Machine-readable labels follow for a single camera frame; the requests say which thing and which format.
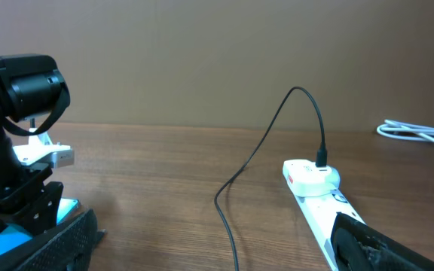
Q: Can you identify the blue screen Galaxy smartphone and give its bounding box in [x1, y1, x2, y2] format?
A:
[0, 198, 80, 255]

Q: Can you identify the white power strip cord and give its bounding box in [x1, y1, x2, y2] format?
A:
[376, 119, 434, 156]

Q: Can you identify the white power strip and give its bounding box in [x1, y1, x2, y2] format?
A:
[293, 188, 363, 271]

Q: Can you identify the black USB charging cable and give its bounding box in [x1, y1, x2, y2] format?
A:
[213, 86, 329, 271]

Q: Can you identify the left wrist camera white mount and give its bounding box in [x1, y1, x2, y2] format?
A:
[13, 132, 75, 169]

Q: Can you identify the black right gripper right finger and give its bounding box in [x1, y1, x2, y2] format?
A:
[331, 212, 434, 271]

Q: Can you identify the white USB charger plug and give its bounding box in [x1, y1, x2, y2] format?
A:
[283, 160, 341, 197]

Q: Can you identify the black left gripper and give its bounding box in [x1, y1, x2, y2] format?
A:
[0, 163, 63, 236]

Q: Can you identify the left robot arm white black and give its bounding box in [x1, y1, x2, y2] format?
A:
[0, 54, 71, 236]

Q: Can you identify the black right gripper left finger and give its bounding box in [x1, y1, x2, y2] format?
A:
[0, 209, 105, 271]

